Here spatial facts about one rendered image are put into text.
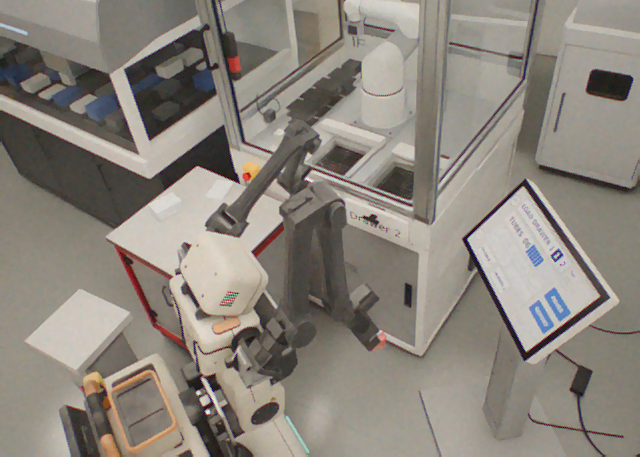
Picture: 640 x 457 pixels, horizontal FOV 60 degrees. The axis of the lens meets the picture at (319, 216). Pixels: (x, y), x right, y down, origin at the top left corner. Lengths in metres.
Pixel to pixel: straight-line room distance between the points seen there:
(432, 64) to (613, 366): 1.84
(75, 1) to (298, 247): 1.61
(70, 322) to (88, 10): 1.21
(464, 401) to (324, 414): 0.64
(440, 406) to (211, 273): 1.54
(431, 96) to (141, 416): 1.30
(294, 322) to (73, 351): 1.08
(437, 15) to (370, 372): 1.76
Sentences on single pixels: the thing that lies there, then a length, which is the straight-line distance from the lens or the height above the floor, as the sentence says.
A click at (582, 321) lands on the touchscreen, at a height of 1.11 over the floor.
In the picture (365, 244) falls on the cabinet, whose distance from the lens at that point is 2.43.
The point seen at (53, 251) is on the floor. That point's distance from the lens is 3.94.
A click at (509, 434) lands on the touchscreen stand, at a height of 0.07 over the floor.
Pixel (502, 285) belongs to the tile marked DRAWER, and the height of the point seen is 1.00.
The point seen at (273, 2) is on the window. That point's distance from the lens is 2.04.
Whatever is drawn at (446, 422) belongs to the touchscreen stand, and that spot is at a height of 0.03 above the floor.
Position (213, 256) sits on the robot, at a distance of 1.48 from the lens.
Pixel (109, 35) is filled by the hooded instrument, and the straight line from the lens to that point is 2.49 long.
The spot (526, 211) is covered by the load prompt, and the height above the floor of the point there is 1.15.
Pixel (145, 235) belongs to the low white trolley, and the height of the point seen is 0.76.
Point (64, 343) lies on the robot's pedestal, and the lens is 2.32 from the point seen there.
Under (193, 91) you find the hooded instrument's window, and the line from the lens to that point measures 2.88.
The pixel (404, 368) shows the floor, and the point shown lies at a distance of 2.85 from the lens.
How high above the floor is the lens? 2.42
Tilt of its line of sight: 43 degrees down
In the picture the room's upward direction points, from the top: 7 degrees counter-clockwise
